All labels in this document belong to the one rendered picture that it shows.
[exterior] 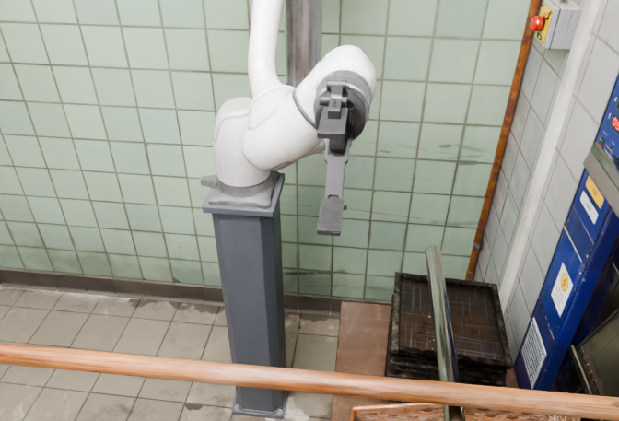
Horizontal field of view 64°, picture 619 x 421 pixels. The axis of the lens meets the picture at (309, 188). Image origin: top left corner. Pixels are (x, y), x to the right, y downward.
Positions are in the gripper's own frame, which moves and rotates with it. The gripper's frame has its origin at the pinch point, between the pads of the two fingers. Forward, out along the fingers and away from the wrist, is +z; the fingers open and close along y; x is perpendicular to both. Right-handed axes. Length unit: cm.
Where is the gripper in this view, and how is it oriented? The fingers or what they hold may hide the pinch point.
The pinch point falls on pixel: (330, 182)
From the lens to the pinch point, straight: 59.7
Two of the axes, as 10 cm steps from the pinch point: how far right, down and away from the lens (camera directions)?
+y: 0.0, 8.3, 5.5
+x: -9.9, -0.6, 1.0
